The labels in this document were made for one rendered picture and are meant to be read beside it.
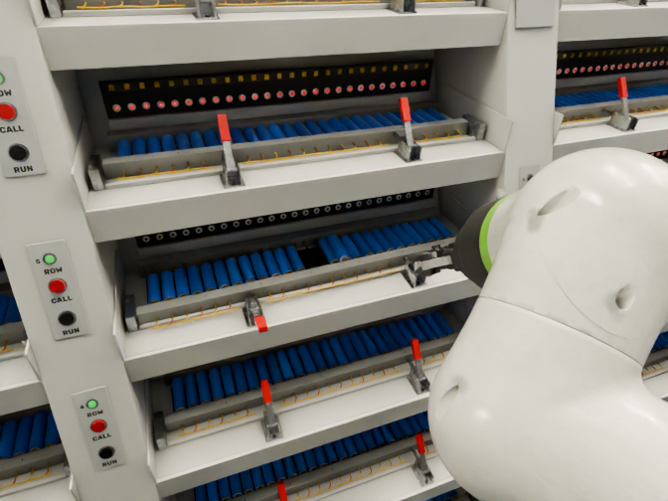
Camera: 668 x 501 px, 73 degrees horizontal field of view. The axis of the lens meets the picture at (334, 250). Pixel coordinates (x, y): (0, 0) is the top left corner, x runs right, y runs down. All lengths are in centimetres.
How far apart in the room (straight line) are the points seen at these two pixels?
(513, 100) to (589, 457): 60
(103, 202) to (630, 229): 54
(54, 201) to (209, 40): 26
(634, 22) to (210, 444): 97
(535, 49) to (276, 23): 40
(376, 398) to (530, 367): 57
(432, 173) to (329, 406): 42
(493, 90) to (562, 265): 55
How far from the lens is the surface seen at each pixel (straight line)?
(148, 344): 68
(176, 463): 78
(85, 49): 61
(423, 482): 95
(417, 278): 75
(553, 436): 27
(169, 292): 72
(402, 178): 69
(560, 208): 30
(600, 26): 92
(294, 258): 75
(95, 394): 69
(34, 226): 62
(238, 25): 61
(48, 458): 83
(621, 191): 29
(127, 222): 61
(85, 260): 62
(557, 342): 27
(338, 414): 80
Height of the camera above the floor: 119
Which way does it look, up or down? 17 degrees down
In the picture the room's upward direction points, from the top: 6 degrees counter-clockwise
